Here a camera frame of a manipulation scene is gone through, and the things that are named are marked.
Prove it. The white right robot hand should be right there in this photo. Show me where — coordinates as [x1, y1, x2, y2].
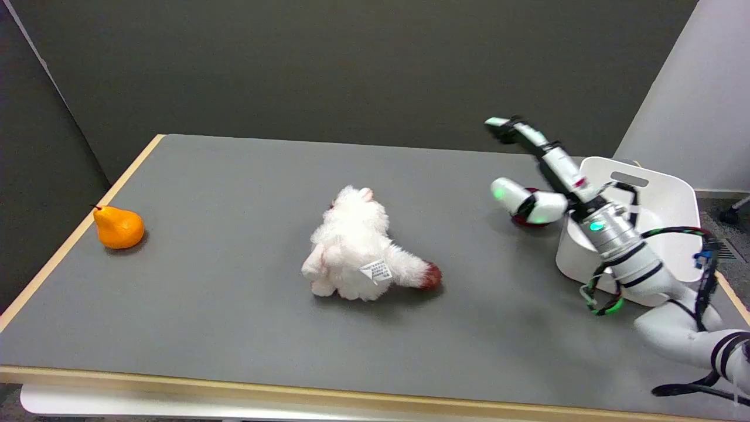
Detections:
[484, 116, 610, 226]

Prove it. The white plush toy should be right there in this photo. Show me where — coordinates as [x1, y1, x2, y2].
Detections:
[301, 186, 442, 302]

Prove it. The red plastic apple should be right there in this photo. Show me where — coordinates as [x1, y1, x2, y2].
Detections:
[510, 188, 551, 229]

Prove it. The white plastic bin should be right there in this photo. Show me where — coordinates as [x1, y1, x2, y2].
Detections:
[555, 156, 704, 307]

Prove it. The black chair caster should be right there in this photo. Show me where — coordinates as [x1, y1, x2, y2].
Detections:
[718, 196, 750, 225]

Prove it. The orange plastic pear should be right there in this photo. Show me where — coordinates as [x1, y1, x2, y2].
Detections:
[91, 204, 145, 250]

